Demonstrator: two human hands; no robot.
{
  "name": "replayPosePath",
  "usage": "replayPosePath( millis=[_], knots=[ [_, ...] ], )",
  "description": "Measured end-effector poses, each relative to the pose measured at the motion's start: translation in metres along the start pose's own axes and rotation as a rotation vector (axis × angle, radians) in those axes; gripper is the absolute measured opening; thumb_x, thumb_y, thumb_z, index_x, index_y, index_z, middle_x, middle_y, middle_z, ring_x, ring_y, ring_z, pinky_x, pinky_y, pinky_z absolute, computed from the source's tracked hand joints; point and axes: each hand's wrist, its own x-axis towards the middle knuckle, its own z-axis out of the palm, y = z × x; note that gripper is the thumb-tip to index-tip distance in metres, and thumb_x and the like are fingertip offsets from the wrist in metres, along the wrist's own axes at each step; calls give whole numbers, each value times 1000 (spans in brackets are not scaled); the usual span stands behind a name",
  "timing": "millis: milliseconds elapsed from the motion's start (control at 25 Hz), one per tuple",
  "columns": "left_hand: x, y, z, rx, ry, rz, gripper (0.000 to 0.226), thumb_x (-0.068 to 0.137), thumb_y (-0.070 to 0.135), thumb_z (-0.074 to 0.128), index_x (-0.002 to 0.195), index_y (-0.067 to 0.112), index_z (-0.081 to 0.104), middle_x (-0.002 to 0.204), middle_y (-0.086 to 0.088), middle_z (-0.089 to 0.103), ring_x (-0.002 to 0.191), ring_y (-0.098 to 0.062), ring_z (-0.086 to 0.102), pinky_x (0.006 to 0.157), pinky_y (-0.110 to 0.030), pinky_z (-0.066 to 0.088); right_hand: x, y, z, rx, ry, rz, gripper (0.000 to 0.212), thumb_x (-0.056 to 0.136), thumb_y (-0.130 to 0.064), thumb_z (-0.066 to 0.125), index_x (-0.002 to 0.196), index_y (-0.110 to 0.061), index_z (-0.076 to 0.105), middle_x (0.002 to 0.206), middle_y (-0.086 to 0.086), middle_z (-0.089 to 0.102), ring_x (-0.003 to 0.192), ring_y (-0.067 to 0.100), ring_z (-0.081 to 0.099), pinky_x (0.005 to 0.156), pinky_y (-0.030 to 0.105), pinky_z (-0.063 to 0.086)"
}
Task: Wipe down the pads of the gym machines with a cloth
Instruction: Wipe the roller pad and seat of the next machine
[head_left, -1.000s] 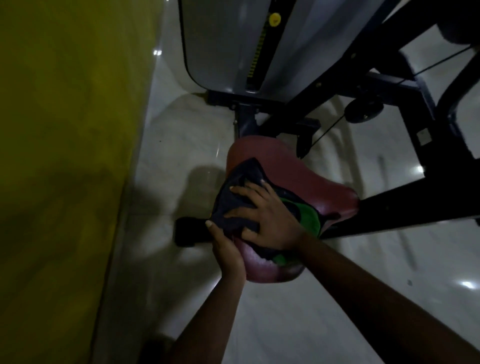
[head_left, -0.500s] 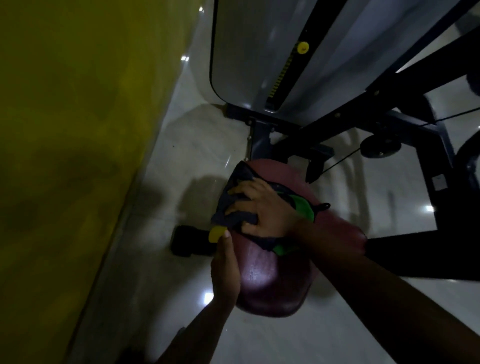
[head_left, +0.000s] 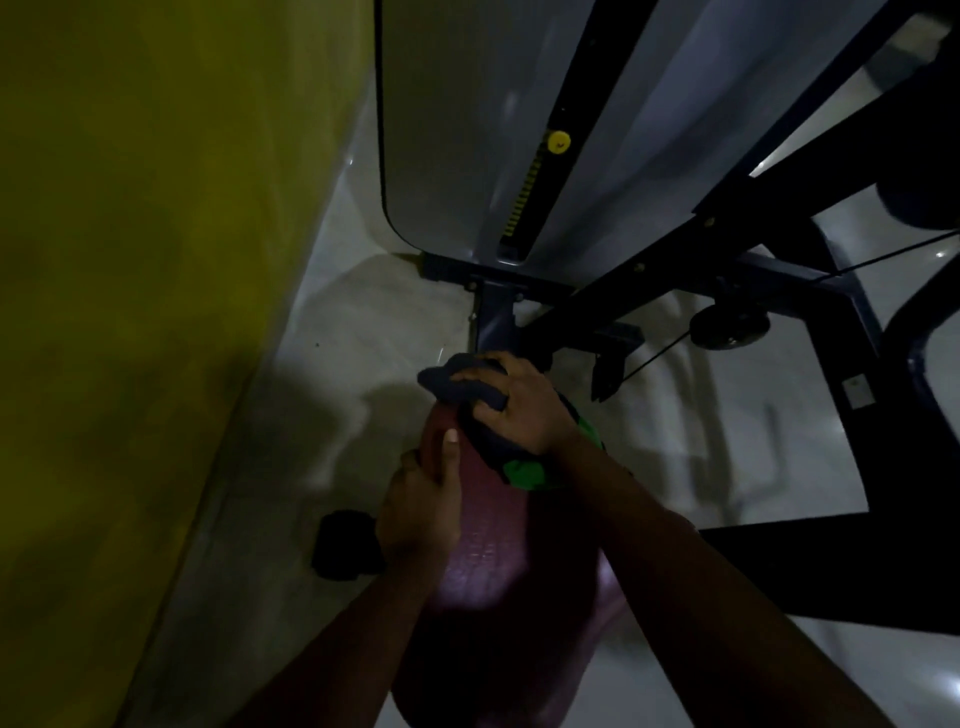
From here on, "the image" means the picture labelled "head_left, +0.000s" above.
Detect person's left hand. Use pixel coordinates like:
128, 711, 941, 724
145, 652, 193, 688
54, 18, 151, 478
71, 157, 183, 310
374, 428, 464, 568

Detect person's right hand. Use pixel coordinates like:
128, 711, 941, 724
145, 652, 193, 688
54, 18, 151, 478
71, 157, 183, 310
448, 350, 588, 460

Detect dark grey green cloth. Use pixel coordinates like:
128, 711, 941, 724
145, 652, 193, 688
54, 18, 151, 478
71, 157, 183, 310
416, 352, 607, 493

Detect person's left forearm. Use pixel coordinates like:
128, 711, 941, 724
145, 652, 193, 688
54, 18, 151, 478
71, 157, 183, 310
224, 554, 451, 728

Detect person's right forearm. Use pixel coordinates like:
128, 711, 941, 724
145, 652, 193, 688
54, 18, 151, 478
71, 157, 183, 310
551, 434, 898, 728

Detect black yellow adjustment knob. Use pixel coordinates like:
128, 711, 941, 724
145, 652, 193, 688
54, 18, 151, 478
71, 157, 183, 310
311, 509, 385, 581

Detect silver weight stack tower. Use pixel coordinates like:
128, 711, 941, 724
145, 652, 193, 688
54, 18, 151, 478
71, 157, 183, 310
374, 0, 894, 271

